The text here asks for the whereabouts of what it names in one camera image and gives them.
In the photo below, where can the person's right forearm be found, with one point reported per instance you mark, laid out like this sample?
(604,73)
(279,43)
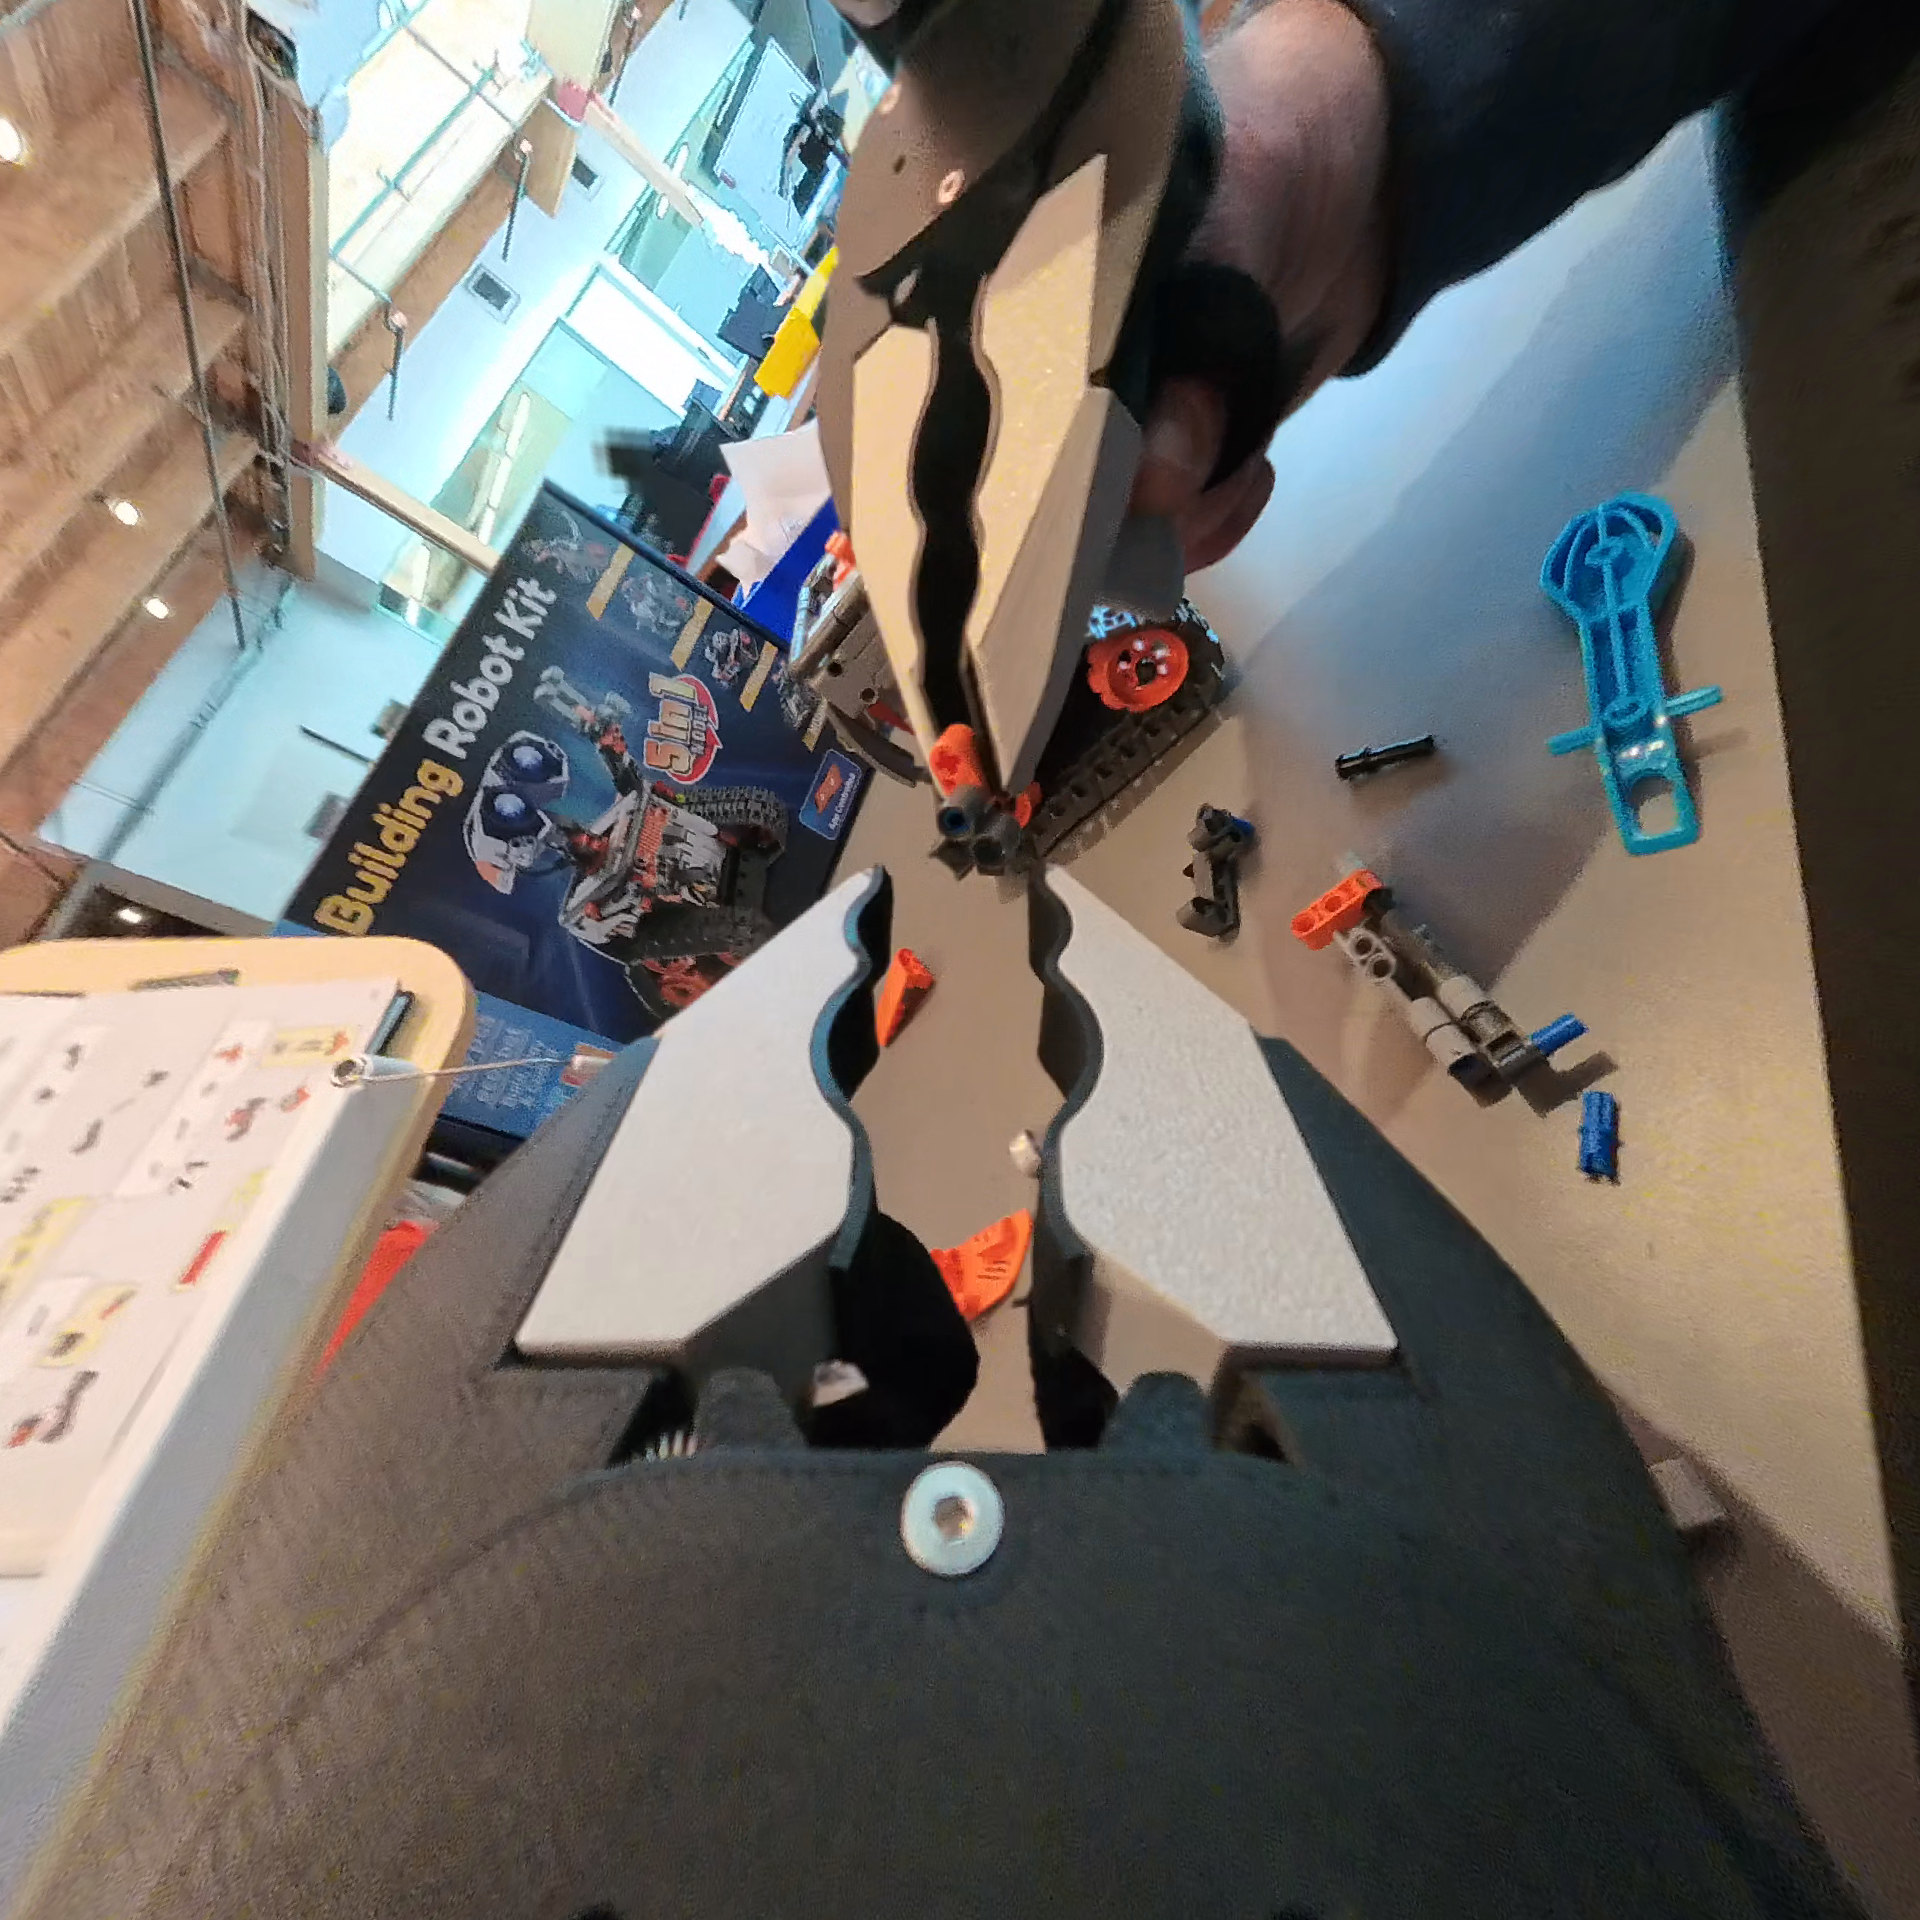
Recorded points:
(1575,134)

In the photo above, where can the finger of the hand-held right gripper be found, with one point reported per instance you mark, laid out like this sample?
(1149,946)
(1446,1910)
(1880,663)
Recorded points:
(887,481)
(1048,421)

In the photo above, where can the partly built toy robot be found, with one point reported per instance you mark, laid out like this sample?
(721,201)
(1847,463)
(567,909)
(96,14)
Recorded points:
(1141,673)

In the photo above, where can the white book stand base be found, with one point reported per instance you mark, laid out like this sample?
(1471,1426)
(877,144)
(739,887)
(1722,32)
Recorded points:
(303,1201)

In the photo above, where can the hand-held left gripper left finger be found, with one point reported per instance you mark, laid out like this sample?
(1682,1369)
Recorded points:
(707,1186)

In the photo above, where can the blue storage bin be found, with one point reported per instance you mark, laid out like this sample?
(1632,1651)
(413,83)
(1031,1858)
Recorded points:
(789,580)

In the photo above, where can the light blue brick separator tool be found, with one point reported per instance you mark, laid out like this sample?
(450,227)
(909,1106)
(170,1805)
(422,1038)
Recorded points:
(1629,660)

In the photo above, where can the grey brick assembly orange beam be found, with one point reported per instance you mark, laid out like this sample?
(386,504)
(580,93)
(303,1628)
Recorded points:
(1424,986)

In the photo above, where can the black long pin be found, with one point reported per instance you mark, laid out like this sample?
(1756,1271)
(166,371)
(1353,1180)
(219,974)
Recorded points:
(1383,758)

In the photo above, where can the instruction booklet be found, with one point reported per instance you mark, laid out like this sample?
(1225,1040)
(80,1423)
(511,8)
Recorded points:
(152,1171)

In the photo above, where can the blue connector pin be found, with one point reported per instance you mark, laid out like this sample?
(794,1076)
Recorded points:
(1599,1134)

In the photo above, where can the orange curved panel brick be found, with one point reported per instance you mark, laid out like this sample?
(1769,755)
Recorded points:
(983,1269)

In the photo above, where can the dark grey connector piece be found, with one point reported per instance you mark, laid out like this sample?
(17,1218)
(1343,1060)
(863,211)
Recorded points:
(1214,871)

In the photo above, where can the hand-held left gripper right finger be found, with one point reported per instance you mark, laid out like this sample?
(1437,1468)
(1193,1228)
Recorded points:
(1215,1186)

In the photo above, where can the yellow storage bin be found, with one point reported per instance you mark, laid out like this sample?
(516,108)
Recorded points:
(794,332)

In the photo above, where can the black dimpled pad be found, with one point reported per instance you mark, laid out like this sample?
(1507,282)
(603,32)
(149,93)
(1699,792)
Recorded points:
(1847,901)

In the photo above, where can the small dark grey connector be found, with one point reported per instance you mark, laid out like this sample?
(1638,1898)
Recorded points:
(992,843)

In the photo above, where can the orange wedge panel brick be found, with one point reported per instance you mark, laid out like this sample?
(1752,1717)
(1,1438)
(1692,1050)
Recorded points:
(900,996)

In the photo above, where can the person's right hand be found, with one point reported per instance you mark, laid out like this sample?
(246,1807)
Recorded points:
(1304,180)

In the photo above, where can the orange storage box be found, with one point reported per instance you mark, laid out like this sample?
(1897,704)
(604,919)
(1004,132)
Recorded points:
(382,1269)

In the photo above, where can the blue robot kit box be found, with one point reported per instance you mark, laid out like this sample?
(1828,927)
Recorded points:
(600,749)

